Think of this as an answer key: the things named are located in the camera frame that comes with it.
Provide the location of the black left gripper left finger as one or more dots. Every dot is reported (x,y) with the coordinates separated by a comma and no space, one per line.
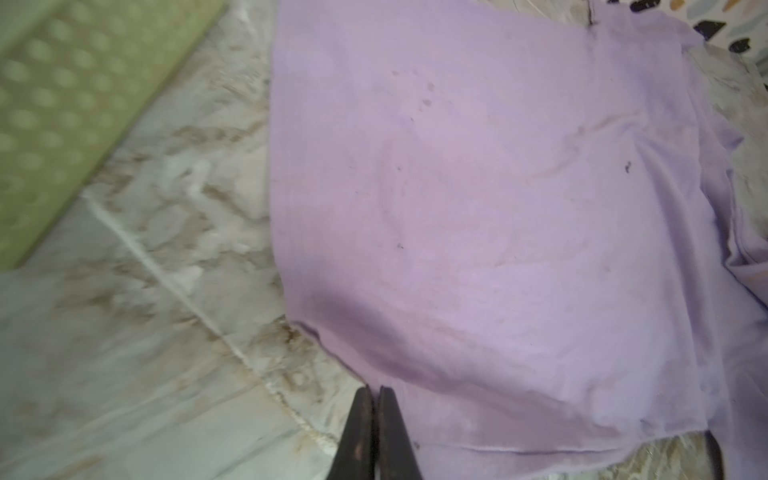
(354,458)

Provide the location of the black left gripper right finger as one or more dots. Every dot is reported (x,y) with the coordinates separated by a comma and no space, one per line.
(395,455)

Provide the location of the lilac t-shirt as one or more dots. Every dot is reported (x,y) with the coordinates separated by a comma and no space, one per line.
(527,229)

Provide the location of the light green plastic basket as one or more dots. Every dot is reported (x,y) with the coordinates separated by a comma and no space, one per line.
(75,75)

